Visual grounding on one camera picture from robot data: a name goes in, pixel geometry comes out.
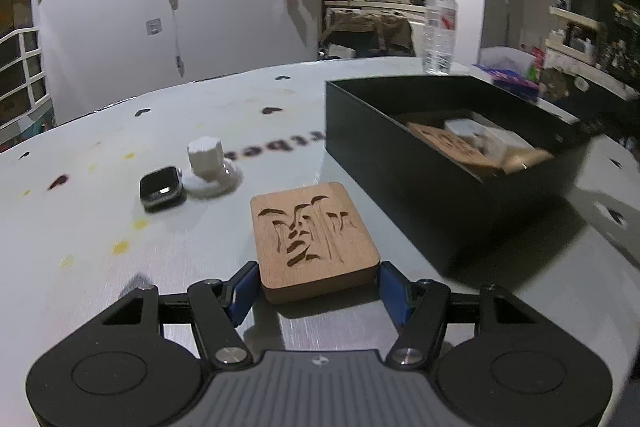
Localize purple floral tissue pack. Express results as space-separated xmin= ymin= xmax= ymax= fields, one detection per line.
xmin=470 ymin=48 xmax=544 ymax=101

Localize white knob-shaped holder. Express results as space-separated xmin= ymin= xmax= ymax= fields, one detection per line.
xmin=182 ymin=136 xmax=244 ymax=198

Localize chair with brown cloth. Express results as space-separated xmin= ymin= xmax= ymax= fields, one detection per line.
xmin=319 ymin=9 xmax=426 ymax=58

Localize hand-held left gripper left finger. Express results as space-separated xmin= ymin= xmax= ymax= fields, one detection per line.
xmin=102 ymin=261 xmax=261 ymax=367

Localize white items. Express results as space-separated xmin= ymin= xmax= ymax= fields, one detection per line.
xmin=444 ymin=117 xmax=526 ymax=158

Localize cluttered white shelf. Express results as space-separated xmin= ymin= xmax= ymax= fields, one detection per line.
xmin=542 ymin=4 xmax=640 ymax=102

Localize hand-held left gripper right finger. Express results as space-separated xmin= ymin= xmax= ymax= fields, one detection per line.
xmin=378 ymin=262 xmax=539 ymax=367

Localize white-framed drawer cabinet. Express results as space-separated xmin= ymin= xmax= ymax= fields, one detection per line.
xmin=0 ymin=27 xmax=54 ymax=134

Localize glass tank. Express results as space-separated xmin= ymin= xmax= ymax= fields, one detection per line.
xmin=0 ymin=0 xmax=34 ymax=32

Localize black cardboard box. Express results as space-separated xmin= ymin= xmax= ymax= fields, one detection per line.
xmin=325 ymin=74 xmax=596 ymax=275

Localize black smartwatch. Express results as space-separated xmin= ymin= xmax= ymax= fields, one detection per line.
xmin=139 ymin=166 xmax=188 ymax=212

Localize clear plastic water bottle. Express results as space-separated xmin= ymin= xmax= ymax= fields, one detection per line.
xmin=421 ymin=0 xmax=459 ymax=76

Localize hanging white cable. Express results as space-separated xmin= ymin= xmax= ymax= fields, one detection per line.
xmin=167 ymin=0 xmax=186 ymax=78

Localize carved wooden block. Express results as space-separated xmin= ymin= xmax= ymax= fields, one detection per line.
xmin=250 ymin=182 xmax=381 ymax=305
xmin=406 ymin=122 xmax=501 ymax=178

